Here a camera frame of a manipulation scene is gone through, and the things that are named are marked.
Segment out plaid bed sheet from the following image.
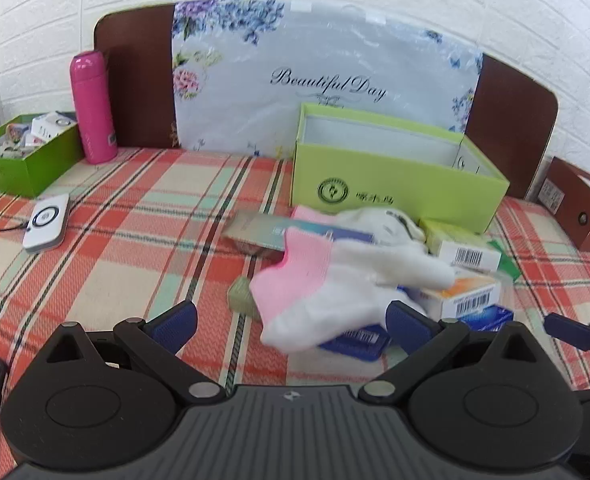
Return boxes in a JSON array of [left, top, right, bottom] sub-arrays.
[[0, 146, 590, 480]]

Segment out yellow green medicine box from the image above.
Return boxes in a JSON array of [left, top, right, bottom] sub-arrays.
[[419, 219, 502, 272]]

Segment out olive small box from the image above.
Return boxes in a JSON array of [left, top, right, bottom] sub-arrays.
[[226, 276, 265, 317]]

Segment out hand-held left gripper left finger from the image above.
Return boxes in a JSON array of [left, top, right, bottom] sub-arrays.
[[42, 301, 223, 403]]

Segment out light green cardboard box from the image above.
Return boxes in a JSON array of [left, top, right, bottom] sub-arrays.
[[290, 102, 510, 235]]

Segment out orange white medicine box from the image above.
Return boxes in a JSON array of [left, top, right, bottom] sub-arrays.
[[415, 272, 502, 320]]

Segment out colourful small trinkets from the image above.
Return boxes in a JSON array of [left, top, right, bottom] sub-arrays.
[[0, 117, 41, 161]]

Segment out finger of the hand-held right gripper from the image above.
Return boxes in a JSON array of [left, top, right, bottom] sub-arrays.
[[545, 312, 590, 388]]

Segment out floral plastic bag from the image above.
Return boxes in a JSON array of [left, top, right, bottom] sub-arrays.
[[171, 0, 484, 161]]

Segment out pink thermos bottle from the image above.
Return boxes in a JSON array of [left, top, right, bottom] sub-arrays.
[[71, 51, 117, 165]]

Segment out white power bank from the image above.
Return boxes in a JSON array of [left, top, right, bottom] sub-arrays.
[[24, 193, 72, 253]]

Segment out dark green cardboard box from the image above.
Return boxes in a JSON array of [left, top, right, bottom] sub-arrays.
[[0, 112, 85, 198]]

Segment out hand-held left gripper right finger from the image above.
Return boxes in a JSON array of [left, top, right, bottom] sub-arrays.
[[361, 301, 538, 405]]

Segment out brown wooden headboard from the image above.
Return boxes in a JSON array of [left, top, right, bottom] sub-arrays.
[[94, 4, 560, 201]]

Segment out teal long medicine box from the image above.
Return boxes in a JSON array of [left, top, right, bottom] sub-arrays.
[[223, 211, 376, 263]]

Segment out white small box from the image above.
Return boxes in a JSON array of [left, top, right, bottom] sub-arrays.
[[31, 114, 78, 142]]

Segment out pink and white sock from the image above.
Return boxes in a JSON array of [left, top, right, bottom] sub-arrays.
[[281, 227, 456, 291], [249, 257, 393, 352]]

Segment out black cable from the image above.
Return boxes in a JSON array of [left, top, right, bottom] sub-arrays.
[[0, 202, 32, 234]]

